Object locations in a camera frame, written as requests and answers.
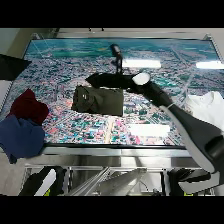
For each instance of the dark red garment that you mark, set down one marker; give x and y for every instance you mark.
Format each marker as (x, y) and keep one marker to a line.
(28, 107)

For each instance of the white T-shirt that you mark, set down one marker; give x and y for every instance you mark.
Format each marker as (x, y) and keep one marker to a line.
(208, 110)

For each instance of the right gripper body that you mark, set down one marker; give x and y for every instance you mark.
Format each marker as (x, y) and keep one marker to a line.
(115, 81)

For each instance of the blue garment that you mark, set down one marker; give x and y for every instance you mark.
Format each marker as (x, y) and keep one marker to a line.
(20, 138)

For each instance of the olive green shirt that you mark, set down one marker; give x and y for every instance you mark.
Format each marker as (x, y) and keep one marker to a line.
(100, 101)

